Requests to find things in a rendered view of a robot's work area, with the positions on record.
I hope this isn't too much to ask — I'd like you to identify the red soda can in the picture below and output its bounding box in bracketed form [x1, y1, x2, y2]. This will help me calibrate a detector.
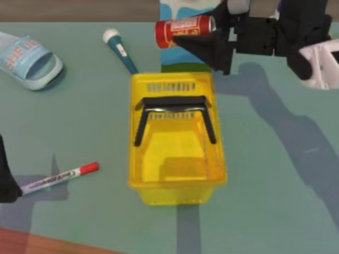
[155, 15, 218, 50]

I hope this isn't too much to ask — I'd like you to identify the blue white green carton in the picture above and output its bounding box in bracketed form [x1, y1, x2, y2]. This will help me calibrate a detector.
[159, 0, 221, 74]

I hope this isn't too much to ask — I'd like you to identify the teal toy microphone white head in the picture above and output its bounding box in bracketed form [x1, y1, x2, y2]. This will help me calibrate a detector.
[102, 28, 139, 75]

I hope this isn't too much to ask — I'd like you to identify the light blue slide sandal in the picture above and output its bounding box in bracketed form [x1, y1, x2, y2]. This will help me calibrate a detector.
[0, 31, 65, 92]

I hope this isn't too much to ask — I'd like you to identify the red cap whiteboard marker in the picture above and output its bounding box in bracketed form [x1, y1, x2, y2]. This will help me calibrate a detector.
[20, 161, 100, 197]

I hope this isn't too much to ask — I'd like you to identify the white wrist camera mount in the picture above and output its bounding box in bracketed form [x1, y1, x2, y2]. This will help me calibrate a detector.
[298, 39, 339, 91]

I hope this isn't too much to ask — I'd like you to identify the yellow plastic shopping basket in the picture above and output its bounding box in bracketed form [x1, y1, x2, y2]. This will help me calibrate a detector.
[128, 71, 228, 206]

